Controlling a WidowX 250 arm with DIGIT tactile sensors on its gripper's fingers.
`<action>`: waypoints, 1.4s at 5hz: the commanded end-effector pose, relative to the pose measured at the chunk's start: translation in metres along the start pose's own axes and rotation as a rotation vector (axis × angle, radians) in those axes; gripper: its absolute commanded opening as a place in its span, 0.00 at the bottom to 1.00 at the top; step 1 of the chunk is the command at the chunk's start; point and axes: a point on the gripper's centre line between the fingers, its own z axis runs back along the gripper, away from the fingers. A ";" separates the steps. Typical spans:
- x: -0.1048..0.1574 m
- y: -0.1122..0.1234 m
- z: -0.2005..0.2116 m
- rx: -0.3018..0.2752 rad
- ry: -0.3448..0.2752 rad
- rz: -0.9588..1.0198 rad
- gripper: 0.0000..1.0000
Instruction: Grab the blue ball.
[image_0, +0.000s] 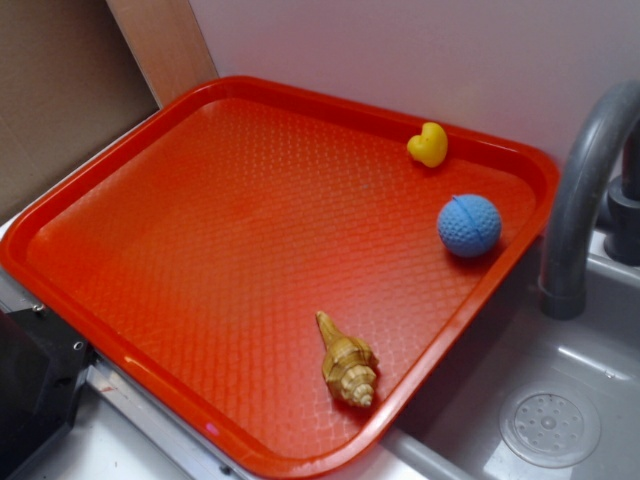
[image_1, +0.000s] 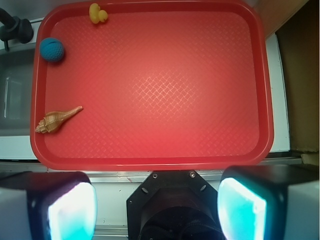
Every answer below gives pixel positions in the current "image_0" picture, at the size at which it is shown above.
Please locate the blue dimpled ball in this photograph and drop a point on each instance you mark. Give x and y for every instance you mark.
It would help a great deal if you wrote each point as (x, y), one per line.
(469, 225)

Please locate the aluminium frame rail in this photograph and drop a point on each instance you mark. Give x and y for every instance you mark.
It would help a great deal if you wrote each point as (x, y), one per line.
(121, 432)

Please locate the grey toy faucet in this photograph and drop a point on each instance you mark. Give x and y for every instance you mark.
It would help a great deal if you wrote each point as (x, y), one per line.
(595, 159)

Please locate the red plastic tray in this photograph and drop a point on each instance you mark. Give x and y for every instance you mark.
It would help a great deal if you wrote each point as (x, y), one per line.
(195, 253)

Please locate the light wooden board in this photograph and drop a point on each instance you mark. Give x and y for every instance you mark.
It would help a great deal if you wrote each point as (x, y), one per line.
(167, 44)

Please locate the dark grey faucet handle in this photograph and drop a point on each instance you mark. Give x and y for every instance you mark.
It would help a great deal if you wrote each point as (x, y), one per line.
(622, 243)

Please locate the yellow rubber duck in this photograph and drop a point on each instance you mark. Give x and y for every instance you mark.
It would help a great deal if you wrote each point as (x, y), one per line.
(430, 147)

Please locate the brown cardboard panel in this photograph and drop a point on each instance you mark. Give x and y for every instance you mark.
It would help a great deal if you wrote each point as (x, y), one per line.
(69, 87)

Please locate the grey toy sink basin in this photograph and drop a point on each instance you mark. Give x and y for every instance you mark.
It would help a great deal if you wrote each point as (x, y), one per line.
(450, 429)

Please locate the black mount block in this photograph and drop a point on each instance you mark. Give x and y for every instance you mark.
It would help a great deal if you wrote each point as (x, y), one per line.
(43, 370)

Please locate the round sink drain cover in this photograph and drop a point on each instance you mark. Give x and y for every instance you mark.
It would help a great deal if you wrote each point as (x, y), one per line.
(549, 426)

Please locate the tan spiral seashell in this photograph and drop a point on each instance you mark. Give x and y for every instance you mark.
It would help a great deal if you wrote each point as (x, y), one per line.
(349, 365)

